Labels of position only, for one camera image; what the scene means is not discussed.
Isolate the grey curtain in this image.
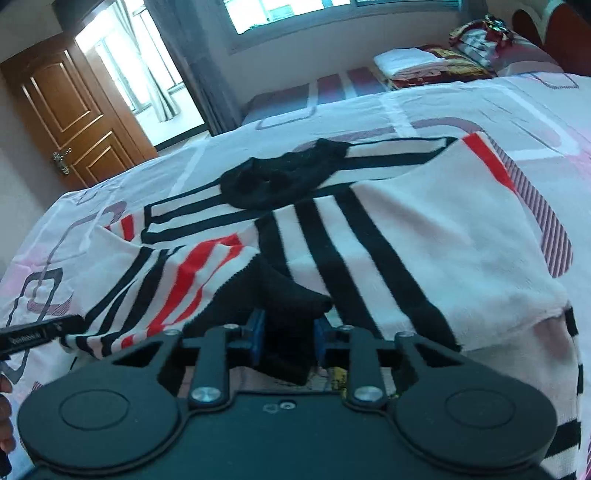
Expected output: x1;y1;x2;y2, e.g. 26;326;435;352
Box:
144;0;244;136

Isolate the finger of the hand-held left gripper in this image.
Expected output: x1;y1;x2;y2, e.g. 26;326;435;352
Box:
0;314;85;358

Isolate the red heart-shaped headboard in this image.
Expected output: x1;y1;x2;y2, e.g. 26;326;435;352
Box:
511;0;591;78

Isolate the black white red striped sweater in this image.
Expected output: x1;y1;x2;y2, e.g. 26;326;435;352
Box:
65;131;583;472

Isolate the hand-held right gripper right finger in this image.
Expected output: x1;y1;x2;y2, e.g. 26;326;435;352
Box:
314;320;463;410

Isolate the white sheer curtain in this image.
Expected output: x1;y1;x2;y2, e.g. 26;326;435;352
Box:
111;0;182;123

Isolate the bedroom window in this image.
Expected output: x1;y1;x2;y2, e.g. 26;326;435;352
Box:
221;0;491;55

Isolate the folded white blanket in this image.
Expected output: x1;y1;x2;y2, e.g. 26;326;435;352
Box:
372;46;452;78

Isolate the striped plaid pillow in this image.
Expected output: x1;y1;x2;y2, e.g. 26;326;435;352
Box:
449;17;565;78

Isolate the brown wooden door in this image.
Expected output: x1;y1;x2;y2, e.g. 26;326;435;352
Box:
0;34;158;188

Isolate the person's left hand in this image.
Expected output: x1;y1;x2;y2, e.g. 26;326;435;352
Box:
0;373;18;455

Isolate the bed with striped sheet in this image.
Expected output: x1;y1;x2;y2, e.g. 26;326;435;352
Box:
241;66;394;127

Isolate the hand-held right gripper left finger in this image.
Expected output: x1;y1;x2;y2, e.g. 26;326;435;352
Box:
110;308;267;410

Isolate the folded red patterned blanket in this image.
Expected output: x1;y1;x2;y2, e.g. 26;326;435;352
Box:
387;45;498;92

